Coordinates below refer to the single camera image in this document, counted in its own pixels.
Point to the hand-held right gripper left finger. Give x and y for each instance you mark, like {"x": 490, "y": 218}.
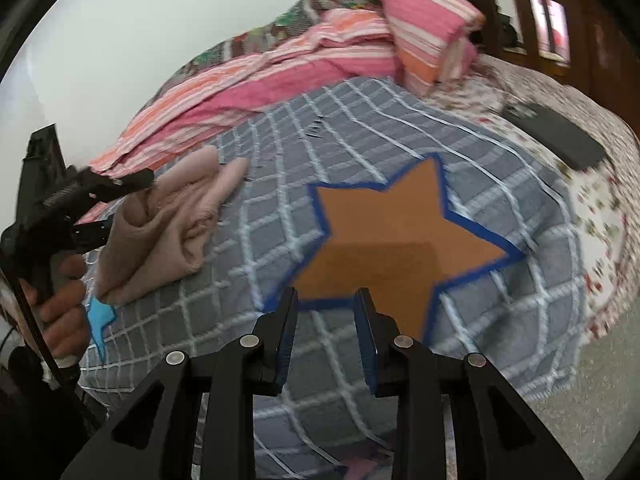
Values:
{"x": 286, "y": 345}

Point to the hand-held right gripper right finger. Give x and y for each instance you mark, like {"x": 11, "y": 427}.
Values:
{"x": 367, "y": 345}

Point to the dark patterned quilt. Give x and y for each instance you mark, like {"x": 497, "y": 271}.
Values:
{"x": 300, "y": 10}

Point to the pink striped quilt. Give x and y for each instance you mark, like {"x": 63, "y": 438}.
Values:
{"x": 300, "y": 75}

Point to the person's left hand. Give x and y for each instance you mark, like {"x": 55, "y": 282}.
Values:
{"x": 62, "y": 310}

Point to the floral bed sheet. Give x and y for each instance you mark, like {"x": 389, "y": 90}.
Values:
{"x": 600, "y": 200}

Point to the wooden bed headboard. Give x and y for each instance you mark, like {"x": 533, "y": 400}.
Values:
{"x": 565, "y": 15}

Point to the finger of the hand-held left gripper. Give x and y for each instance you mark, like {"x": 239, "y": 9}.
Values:
{"x": 127, "y": 180}
{"x": 92, "y": 232}

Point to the grey checked star blanket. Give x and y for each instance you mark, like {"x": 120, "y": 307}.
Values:
{"x": 500, "y": 310}

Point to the pale pink knit garment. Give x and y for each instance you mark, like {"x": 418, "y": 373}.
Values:
{"x": 160, "y": 230}

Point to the black flat case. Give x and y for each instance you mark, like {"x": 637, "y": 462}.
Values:
{"x": 560, "y": 135}

